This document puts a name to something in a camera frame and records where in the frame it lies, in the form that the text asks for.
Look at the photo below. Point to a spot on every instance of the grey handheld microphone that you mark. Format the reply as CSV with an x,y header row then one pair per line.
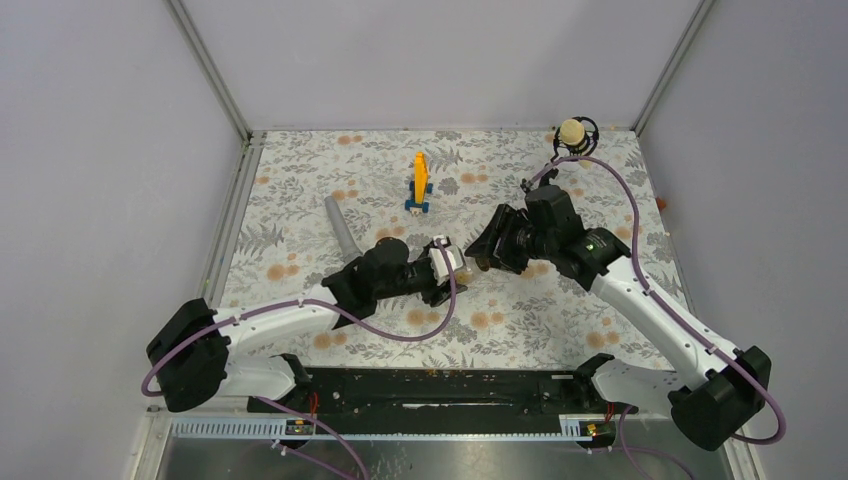
x,y
347,245

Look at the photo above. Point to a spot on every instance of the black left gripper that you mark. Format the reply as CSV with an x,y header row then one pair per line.
x,y
436,292

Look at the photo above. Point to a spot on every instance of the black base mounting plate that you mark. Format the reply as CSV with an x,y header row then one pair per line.
x,y
407,401

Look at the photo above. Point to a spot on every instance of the blue yellow toy block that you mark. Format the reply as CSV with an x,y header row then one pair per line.
x,y
420,187

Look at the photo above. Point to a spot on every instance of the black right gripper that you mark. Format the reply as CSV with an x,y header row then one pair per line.
x,y
505,220

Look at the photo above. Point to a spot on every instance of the floral patterned table mat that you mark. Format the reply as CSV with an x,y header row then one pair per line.
x,y
533,320

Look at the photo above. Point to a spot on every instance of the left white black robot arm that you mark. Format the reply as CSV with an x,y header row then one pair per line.
x,y
203,353

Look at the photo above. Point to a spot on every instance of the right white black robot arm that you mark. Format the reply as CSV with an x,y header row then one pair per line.
x,y
710,391

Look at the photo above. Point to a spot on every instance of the cream foam studio microphone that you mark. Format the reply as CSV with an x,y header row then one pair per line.
x,y
575,137

